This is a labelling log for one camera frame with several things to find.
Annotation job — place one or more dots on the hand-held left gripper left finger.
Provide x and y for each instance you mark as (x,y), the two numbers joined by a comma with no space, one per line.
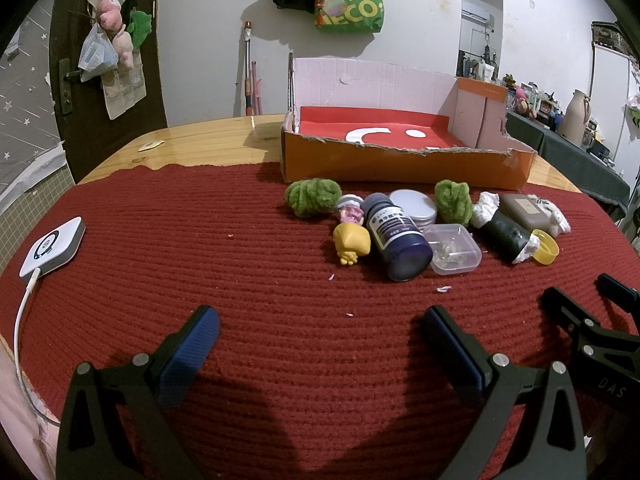
(192,345)

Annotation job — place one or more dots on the white fluffy star plush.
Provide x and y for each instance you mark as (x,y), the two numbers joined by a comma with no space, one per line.
(556,220)

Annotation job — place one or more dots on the dark blue bottle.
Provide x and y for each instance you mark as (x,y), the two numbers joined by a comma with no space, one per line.
(397,240)

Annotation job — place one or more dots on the green plush toy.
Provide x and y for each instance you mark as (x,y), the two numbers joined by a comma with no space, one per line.
(140,27)

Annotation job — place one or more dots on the white wardrobe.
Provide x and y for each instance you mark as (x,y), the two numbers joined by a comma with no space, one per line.
(612,90)

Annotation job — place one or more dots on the row of small bottles and toys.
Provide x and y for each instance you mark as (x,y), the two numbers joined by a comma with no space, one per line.
(527,100)

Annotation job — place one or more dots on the brown grey square case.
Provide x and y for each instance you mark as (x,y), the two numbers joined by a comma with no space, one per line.
(522,210)

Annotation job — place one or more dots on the wall mirror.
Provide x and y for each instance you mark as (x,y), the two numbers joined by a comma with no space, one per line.
(480,35)

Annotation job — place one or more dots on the black roll with white ends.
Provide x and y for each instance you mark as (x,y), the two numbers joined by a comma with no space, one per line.
(505,235)

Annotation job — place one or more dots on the dark brown door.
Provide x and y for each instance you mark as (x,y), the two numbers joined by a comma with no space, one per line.
(70,135)

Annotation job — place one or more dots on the small white chip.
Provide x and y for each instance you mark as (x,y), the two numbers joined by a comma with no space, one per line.
(150,146)

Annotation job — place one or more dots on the beige hanging cloth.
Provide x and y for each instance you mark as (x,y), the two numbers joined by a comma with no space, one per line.
(125,92)

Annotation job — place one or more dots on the beige vase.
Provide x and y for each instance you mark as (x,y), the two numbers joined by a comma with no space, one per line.
(575,117)

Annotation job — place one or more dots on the mop pole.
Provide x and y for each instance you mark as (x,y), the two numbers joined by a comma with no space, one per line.
(247,70)

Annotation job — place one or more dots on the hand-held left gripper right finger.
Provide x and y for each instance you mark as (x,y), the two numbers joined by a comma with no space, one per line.
(452,345)

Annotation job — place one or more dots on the clear plastic box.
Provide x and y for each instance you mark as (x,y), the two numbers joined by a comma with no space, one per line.
(452,252)

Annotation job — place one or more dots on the yellow bottle cap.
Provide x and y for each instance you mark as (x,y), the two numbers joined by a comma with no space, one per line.
(546,252)

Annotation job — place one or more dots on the orange cardboard box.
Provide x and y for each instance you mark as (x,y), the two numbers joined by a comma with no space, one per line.
(400,165)

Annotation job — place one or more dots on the pink plush toy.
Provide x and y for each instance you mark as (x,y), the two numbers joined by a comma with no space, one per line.
(125,47)
(110,12)

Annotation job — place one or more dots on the round silver tin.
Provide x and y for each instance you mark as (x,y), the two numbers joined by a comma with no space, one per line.
(417,205)

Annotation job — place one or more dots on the pink and yellow toy figurine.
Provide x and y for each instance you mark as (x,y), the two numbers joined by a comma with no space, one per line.
(351,242)

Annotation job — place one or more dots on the patterned suitcase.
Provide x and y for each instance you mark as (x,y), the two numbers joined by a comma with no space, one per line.
(610,37)

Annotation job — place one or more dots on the green yarn ball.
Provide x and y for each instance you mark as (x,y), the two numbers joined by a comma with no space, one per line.
(312,197)
(452,202)

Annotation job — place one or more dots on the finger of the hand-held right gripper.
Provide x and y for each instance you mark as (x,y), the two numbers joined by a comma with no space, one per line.
(620,289)
(570,312)

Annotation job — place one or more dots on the dark green covered table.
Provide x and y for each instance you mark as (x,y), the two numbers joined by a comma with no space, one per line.
(575,165)

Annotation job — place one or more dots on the red knitted mat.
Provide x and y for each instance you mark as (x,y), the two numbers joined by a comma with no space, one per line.
(200,250)

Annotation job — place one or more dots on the clear plastic bag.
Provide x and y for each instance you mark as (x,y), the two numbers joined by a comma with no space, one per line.
(95,55)

